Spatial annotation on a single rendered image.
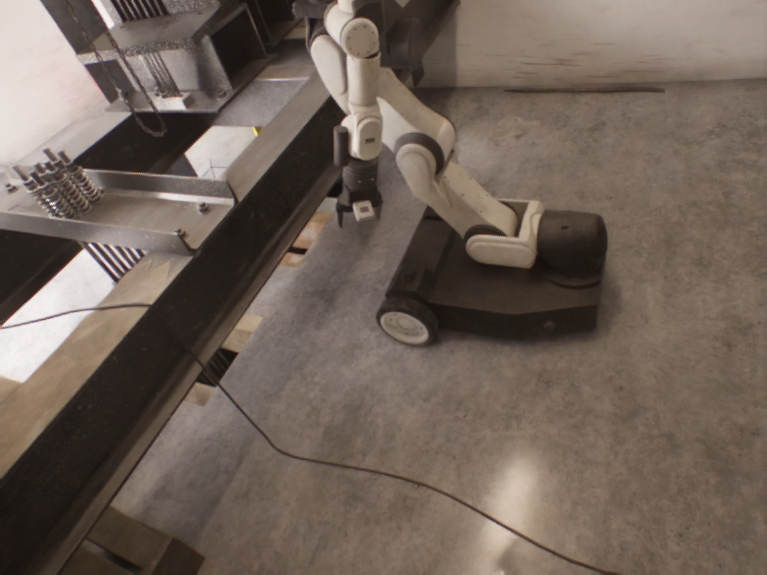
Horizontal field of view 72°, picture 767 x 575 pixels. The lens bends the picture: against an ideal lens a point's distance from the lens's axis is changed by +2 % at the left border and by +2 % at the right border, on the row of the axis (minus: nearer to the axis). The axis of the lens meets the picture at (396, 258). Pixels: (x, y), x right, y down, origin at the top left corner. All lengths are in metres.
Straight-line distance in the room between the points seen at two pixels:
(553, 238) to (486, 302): 0.27
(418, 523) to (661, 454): 0.63
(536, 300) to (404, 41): 0.80
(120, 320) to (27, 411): 0.22
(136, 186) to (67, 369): 0.58
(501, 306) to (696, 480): 0.63
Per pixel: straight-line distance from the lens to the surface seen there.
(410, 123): 1.42
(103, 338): 1.26
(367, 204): 1.37
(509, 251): 1.55
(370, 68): 1.20
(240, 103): 2.17
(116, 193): 1.71
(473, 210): 1.54
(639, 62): 2.86
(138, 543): 1.50
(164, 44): 1.91
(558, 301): 1.59
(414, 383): 1.67
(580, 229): 1.53
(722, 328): 1.81
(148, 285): 1.31
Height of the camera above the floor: 1.39
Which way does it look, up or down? 43 degrees down
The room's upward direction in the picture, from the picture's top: 17 degrees counter-clockwise
